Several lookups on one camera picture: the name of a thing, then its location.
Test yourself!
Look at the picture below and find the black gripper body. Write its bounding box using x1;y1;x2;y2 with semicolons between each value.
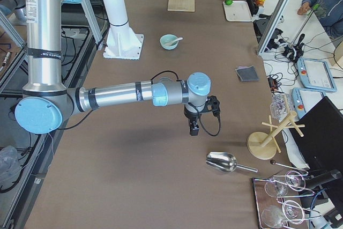
184;105;199;127

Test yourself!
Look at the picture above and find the white ceramic spoon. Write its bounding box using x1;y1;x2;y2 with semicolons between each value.
164;37;183;46

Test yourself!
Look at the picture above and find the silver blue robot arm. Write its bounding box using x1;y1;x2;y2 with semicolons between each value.
15;0;220;136

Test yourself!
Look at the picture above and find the light green ceramic bowl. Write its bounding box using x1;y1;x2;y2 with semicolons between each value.
160;34;178;50

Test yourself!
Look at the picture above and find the metal scoop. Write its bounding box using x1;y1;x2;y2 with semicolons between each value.
206;152;258;173

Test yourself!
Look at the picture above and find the grey sponge cloth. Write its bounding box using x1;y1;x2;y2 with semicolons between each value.
235;66;259;82

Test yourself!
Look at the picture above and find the wooden mug tree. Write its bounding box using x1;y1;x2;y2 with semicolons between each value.
247;95;305;160

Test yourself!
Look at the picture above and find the clear glass jar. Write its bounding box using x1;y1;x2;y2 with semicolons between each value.
270;93;290;120

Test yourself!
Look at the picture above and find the upper left wine glass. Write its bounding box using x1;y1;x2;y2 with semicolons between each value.
264;181;288;198

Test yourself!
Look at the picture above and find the wine glass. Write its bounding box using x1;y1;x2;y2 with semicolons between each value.
261;205;285;228
285;171;305;192
264;181;288;198
282;200;305;224

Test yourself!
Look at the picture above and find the lower teach pendant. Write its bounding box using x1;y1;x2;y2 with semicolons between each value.
292;87;326;119

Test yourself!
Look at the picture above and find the teach pendant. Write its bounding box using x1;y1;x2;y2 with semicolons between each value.
297;57;337;92
292;87;326;119

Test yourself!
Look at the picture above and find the metal glass rack tray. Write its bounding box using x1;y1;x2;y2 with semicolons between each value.
252;170;321;228

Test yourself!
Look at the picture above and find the upper right wine glass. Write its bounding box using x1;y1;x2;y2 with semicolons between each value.
285;171;305;192

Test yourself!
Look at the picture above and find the white plastic tray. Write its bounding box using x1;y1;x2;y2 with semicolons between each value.
222;1;252;22

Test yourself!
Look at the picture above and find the lower left wine glass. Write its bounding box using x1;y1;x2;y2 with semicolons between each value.
261;205;285;228

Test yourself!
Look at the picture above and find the wooden cutting board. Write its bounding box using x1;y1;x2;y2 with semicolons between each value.
167;0;195;12

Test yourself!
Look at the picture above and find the green lime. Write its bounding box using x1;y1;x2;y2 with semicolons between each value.
225;0;233;6

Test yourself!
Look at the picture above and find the upper teach pendant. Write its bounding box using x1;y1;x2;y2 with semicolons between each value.
297;57;337;92

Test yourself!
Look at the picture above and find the black monitor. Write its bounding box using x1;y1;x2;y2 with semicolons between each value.
293;97;342;172

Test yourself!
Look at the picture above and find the lower right wine glass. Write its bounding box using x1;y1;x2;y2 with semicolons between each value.
282;200;305;224

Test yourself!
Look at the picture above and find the person in blue sweater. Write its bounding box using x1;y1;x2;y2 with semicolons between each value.
297;0;342;39

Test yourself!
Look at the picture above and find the clear plastic bag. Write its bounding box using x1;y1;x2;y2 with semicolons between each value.
1;145;21;190

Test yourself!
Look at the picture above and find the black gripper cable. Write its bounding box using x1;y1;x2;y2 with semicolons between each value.
197;108;221;137

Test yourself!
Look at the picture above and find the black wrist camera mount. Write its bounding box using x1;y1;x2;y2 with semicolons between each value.
201;95;220;116

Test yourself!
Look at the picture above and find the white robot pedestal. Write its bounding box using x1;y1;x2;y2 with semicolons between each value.
103;0;144;60

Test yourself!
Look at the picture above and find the aluminium frame post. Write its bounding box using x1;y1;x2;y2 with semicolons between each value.
256;0;289;56

